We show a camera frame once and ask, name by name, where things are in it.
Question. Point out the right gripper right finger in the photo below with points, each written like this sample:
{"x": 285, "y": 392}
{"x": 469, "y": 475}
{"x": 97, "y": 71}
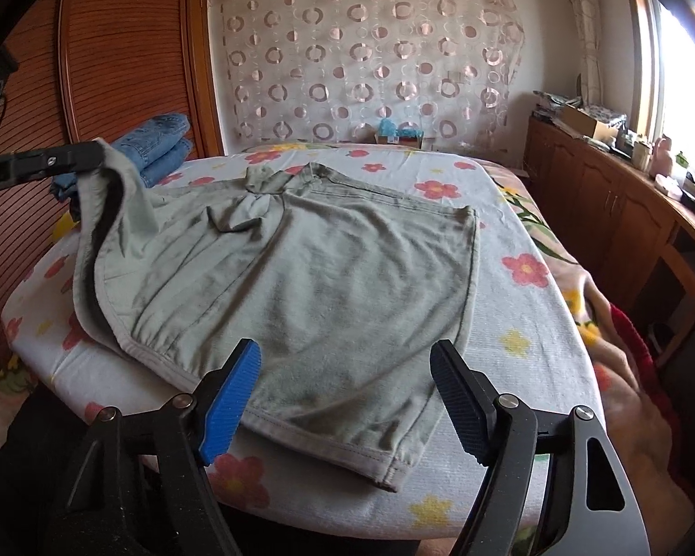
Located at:
{"x": 468, "y": 398}

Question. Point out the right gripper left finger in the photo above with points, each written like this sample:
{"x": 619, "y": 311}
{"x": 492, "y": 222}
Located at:
{"x": 224, "y": 394}

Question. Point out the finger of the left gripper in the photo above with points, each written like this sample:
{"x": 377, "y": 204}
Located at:
{"x": 55, "y": 161}

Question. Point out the grey-green pants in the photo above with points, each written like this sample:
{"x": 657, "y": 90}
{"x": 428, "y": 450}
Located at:
{"x": 344, "y": 285}

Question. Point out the yellow cloth item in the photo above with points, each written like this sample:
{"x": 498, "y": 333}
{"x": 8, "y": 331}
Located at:
{"x": 62, "y": 227}

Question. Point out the floral fruit print bed sheet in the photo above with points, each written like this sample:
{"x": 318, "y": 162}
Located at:
{"x": 523, "y": 338}

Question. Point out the folded blue jeans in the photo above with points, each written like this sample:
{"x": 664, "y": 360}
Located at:
{"x": 156, "y": 148}

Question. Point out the red-brown wooden wardrobe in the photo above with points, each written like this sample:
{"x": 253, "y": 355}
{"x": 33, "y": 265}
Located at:
{"x": 98, "y": 68}

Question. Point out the wooden sideboard cabinet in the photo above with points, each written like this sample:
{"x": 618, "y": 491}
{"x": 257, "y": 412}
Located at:
{"x": 638, "y": 244}

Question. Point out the circle pattern sheer curtain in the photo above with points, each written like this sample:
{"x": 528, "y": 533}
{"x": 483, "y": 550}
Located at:
{"x": 330, "y": 70}

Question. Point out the blue item on box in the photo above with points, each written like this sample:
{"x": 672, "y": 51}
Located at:
{"x": 403, "y": 134}

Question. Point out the cardboard box on sideboard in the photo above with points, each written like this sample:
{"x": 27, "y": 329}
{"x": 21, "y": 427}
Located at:
{"x": 585, "y": 125}

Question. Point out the window with wooden frame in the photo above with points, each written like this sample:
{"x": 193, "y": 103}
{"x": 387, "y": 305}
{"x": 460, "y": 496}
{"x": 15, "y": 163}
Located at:
{"x": 664, "y": 90}

